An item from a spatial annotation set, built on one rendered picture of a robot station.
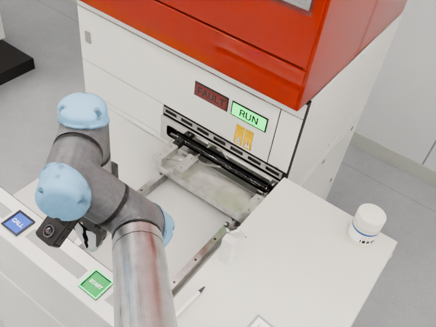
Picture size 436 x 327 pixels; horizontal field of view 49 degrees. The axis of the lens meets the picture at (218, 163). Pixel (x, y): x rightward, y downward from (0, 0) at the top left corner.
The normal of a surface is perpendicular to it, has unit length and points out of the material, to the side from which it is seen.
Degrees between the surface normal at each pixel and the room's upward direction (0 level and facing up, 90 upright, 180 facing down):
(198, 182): 0
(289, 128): 90
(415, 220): 0
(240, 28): 91
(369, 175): 0
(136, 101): 90
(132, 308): 26
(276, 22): 90
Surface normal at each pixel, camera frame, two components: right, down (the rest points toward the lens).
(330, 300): 0.11, -0.70
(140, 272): 0.03, -0.85
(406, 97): -0.58, 0.52
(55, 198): -0.04, 0.70
